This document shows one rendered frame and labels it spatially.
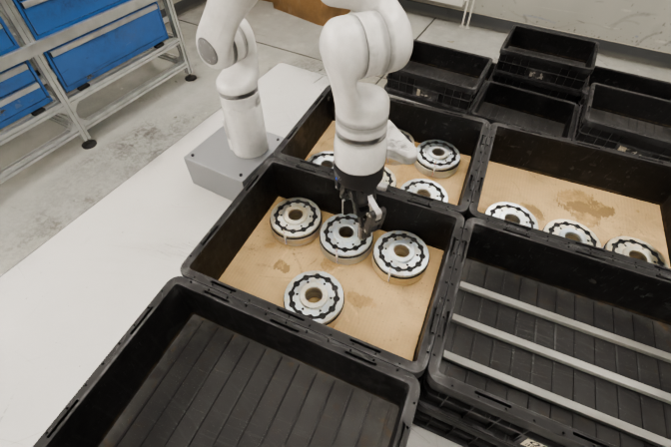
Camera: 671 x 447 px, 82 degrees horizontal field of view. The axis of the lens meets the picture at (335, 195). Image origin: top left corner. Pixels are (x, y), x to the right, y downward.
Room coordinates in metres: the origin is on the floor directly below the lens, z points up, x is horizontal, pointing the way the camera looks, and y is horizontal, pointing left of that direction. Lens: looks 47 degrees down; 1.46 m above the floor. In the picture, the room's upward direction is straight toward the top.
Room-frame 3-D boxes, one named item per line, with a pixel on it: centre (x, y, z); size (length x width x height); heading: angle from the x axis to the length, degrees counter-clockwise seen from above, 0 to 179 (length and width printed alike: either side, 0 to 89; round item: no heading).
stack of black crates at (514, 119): (1.41, -0.82, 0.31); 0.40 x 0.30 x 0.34; 61
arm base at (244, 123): (0.78, 0.22, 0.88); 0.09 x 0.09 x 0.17; 64
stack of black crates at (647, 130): (1.21, -1.17, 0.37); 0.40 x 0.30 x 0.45; 61
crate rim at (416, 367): (0.38, 0.01, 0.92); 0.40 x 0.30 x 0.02; 67
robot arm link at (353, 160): (0.43, -0.05, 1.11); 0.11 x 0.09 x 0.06; 115
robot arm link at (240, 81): (0.79, 0.22, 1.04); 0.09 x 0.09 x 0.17; 56
